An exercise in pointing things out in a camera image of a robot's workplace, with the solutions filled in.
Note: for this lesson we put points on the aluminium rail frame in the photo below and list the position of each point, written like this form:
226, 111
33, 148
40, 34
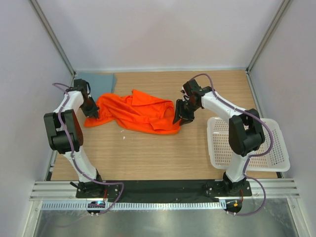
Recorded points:
62, 190

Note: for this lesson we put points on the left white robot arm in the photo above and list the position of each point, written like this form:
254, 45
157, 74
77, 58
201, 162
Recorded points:
65, 136

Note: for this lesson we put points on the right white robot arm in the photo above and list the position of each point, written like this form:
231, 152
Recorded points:
245, 128

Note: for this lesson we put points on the folded blue-grey t shirt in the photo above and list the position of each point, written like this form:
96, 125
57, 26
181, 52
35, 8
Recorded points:
99, 83

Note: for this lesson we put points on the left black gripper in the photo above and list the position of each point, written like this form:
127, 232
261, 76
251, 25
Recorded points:
94, 112

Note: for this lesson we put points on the orange t shirt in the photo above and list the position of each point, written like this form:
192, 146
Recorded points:
138, 111

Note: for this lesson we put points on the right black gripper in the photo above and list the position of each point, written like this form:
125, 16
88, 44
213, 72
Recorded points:
178, 110

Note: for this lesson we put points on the white plastic basket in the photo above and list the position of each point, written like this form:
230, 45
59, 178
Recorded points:
220, 152

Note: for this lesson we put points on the white slotted cable duct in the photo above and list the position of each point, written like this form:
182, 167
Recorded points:
99, 206

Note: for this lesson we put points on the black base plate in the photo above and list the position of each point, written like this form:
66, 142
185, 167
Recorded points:
161, 191

